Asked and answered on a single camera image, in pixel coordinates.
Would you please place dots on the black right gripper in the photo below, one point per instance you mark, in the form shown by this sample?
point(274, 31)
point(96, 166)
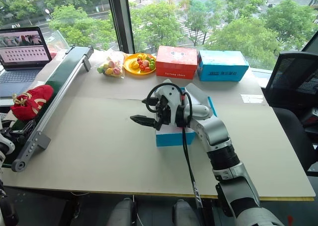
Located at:
point(164, 111)

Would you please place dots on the yellow toy fruit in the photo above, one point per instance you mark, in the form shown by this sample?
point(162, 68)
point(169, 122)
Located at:
point(134, 63)

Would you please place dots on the dark window frame post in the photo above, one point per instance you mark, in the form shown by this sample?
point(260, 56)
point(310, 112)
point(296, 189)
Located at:
point(121, 20)

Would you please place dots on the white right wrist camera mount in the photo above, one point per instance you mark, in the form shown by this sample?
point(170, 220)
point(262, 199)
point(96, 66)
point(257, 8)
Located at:
point(172, 97)

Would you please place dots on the clear bag with red item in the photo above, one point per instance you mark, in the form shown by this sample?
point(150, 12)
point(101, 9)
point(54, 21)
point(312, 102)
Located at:
point(55, 49)

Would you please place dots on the green conveyor belt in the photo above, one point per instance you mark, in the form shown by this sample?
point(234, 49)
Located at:
point(62, 74)

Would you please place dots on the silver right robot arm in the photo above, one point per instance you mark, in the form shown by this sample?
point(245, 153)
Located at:
point(218, 134)

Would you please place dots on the green toy fruit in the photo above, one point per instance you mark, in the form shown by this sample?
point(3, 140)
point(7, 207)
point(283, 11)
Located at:
point(150, 61)

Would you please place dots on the black mesh office chair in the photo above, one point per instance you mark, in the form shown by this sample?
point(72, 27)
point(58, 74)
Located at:
point(295, 82)

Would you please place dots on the red toy fruit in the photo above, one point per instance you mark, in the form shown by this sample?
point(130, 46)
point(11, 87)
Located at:
point(142, 67)

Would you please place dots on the open blue shoebox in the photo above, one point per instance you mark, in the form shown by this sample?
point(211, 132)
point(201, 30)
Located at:
point(174, 137)

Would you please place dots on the clear bag of toys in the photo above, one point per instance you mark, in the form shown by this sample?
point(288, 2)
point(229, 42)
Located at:
point(111, 65)

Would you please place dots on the grey laptop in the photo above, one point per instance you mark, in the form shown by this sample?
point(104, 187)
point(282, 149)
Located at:
point(22, 62)

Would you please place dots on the yellow plastic plate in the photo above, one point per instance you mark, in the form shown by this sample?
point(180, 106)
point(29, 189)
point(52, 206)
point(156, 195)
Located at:
point(131, 70)

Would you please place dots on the closed blue shoebox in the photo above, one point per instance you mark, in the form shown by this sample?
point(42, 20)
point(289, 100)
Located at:
point(221, 64)

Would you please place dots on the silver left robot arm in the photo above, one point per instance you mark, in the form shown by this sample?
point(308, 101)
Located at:
point(5, 142)

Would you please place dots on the closed red shoebox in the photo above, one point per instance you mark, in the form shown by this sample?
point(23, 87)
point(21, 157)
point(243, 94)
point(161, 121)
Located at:
point(176, 62)

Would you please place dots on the grey rounded shape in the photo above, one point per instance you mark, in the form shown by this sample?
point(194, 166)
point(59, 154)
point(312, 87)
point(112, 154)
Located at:
point(124, 212)
point(185, 213)

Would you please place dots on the clear tape patch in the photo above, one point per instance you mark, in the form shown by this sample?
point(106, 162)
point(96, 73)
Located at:
point(251, 98)

